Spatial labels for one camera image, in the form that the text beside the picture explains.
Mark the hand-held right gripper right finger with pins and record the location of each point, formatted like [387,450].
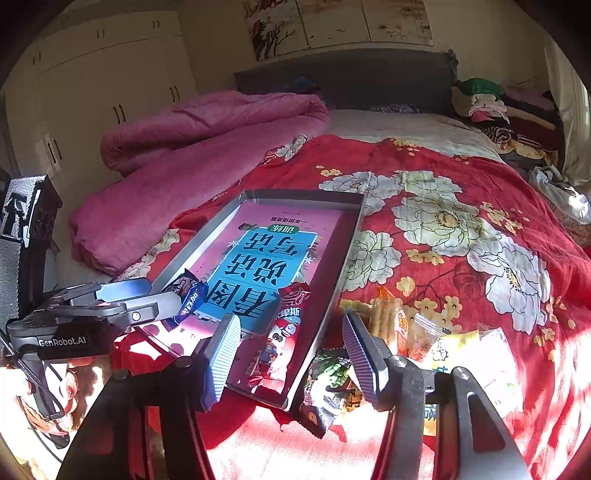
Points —
[364,357]

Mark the pile of folded clothes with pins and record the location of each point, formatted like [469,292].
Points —
[503,115]

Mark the person's left hand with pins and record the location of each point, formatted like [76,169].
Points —
[71,385]

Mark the white plastic bag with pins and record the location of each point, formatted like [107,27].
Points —
[558,194]

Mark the round yellow cookie packet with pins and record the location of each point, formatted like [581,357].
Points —
[475,369]

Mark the grey metal tray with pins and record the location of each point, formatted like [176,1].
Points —
[342,251]

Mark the red snack packet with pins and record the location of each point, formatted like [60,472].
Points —
[281,337]

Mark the dark blue snack packet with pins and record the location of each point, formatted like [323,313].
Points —
[189,300]

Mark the white bed sheet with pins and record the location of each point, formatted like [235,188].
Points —
[415,129]

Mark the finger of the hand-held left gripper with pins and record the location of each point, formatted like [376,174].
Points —
[152,310]
[124,289]

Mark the cream curtain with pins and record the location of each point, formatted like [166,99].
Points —
[570,101]

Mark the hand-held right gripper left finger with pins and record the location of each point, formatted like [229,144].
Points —
[225,355]

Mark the yellow orange snack packet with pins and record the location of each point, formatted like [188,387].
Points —
[383,318]

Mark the cream wardrobe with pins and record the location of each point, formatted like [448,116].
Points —
[92,69]

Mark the pink quilt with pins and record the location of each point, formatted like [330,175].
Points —
[184,161]

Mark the red floral blanket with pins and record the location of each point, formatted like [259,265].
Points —
[438,277]

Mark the pink and blue book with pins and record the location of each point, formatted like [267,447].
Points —
[268,249]

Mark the beige tree painting panel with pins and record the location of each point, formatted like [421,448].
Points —
[397,21]
[272,27]
[332,23]

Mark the black and green snack packet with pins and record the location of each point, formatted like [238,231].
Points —
[323,387]

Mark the purple patterned cloth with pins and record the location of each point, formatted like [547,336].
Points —
[392,109]

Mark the grey bed headboard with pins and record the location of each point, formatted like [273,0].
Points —
[369,78]

